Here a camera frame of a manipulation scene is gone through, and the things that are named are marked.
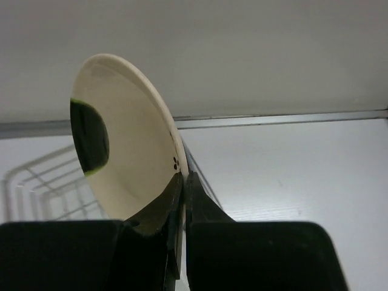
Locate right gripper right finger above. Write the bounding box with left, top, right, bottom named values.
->
left=185, top=172, right=348, bottom=290

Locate plain cream plate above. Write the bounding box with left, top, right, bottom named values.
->
left=69, top=53, right=187, bottom=279

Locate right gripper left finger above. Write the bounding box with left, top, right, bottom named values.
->
left=1, top=173, right=183, bottom=290

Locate wire dish rack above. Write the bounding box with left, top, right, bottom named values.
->
left=0, top=142, right=225, bottom=224

